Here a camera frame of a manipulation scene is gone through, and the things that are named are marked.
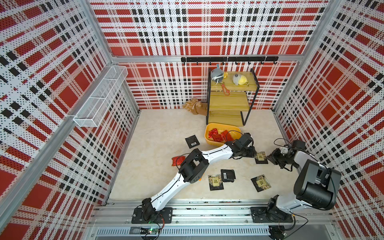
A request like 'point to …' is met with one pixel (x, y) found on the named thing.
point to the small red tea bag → (212, 132)
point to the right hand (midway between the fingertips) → (269, 155)
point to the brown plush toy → (193, 105)
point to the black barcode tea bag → (192, 141)
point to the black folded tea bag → (228, 175)
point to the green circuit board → (151, 231)
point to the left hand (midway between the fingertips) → (257, 153)
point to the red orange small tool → (226, 91)
